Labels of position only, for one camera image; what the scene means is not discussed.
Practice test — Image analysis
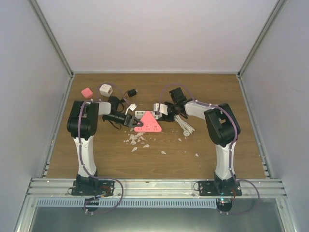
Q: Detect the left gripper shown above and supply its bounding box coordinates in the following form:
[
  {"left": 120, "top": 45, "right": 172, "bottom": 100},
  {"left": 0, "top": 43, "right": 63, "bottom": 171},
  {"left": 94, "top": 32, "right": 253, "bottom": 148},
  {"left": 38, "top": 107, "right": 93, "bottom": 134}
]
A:
[{"left": 104, "top": 112, "right": 143, "bottom": 128}]

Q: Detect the white power strip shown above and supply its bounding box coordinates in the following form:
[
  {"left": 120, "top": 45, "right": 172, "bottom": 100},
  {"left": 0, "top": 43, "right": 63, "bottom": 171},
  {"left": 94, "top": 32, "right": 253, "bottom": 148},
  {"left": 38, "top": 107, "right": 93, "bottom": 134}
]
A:
[{"left": 134, "top": 110, "right": 162, "bottom": 120}]

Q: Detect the large pink socket block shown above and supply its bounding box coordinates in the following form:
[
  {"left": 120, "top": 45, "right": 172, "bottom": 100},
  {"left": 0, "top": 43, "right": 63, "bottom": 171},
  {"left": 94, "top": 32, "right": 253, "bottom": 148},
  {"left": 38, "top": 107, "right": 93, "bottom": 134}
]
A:
[{"left": 134, "top": 111, "right": 162, "bottom": 132}]

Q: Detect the black power adapter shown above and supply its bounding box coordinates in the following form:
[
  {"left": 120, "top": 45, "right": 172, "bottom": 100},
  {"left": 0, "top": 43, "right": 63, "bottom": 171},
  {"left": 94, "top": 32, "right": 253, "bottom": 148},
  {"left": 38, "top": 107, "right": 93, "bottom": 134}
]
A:
[{"left": 127, "top": 89, "right": 138, "bottom": 98}]

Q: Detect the white tiger cube socket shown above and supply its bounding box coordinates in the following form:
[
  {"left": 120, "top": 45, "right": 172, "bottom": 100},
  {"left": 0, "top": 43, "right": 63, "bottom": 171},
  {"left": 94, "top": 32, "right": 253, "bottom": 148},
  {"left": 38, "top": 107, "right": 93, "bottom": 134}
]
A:
[{"left": 99, "top": 84, "right": 113, "bottom": 97}]

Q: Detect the small pink plug adapter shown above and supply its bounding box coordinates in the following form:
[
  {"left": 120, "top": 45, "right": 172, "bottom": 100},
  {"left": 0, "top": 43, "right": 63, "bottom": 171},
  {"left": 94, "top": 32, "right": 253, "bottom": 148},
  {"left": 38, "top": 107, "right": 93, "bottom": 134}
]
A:
[{"left": 81, "top": 87, "right": 93, "bottom": 99}]

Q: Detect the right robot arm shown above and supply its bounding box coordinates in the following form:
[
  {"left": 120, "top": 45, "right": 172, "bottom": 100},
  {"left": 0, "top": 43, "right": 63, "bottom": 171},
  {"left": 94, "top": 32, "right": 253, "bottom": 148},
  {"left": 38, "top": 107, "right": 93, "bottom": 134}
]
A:
[{"left": 154, "top": 87, "right": 240, "bottom": 196}]

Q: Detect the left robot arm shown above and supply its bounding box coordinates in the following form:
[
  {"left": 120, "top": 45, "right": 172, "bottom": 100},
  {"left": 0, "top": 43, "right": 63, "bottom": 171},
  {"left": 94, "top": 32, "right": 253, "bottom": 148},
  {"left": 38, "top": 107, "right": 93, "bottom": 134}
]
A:
[{"left": 67, "top": 97, "right": 144, "bottom": 195}]

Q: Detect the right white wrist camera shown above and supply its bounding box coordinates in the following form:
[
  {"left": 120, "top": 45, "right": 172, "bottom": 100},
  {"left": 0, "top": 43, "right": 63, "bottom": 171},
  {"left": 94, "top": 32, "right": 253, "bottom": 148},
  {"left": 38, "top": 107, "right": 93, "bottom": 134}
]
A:
[{"left": 153, "top": 103, "right": 169, "bottom": 116}]

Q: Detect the white power strip cable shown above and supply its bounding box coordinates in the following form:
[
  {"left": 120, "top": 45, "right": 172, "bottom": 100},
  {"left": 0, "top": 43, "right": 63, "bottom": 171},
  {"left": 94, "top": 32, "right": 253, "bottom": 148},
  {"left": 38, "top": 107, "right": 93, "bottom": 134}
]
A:
[{"left": 174, "top": 115, "right": 196, "bottom": 137}]

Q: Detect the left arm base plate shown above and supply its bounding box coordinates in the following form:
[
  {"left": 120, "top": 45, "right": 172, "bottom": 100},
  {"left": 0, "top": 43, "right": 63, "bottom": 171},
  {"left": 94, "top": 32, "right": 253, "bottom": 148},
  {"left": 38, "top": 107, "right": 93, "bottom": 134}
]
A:
[{"left": 67, "top": 179, "right": 115, "bottom": 197}]

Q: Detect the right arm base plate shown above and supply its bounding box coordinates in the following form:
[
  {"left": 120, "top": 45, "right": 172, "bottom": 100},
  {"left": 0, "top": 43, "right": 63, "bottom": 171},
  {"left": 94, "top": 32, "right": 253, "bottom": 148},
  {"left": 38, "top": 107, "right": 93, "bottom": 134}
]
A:
[{"left": 193, "top": 179, "right": 242, "bottom": 197}]

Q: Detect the left aluminium frame post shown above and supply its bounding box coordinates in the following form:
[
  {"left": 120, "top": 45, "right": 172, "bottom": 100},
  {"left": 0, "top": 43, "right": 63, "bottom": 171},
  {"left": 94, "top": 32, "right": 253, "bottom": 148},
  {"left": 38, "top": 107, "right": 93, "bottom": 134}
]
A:
[{"left": 29, "top": 0, "right": 74, "bottom": 79}]

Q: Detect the aluminium frame post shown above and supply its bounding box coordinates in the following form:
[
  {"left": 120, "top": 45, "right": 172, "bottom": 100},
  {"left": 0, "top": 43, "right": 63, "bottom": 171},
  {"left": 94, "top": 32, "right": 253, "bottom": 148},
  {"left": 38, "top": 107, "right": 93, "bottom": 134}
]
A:
[
  {"left": 29, "top": 0, "right": 74, "bottom": 79},
  {"left": 237, "top": 0, "right": 286, "bottom": 79}
]

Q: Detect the grey slotted cable duct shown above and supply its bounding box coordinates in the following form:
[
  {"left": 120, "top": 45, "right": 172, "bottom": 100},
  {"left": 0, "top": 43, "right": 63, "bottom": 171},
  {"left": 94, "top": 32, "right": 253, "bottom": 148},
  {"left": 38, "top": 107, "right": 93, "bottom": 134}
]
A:
[{"left": 37, "top": 198, "right": 217, "bottom": 209}]

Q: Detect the aluminium front rail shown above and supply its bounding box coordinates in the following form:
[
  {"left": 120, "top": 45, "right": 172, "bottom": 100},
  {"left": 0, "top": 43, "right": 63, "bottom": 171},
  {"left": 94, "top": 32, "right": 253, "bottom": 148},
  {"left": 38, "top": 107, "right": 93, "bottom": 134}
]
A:
[{"left": 27, "top": 178, "right": 287, "bottom": 199}]

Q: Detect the right aluminium frame post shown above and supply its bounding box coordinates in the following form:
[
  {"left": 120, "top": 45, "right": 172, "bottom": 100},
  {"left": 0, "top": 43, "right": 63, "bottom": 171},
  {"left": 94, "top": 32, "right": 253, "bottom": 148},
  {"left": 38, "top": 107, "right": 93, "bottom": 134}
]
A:
[{"left": 237, "top": 0, "right": 286, "bottom": 79}]

